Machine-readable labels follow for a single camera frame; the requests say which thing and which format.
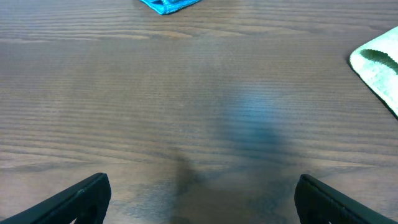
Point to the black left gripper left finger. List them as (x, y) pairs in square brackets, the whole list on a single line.
[(83, 203)]

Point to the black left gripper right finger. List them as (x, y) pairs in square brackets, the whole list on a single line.
[(318, 203)]

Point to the green cloth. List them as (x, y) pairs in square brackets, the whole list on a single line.
[(375, 62)]

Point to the folded blue cloth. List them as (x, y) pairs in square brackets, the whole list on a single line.
[(164, 7)]

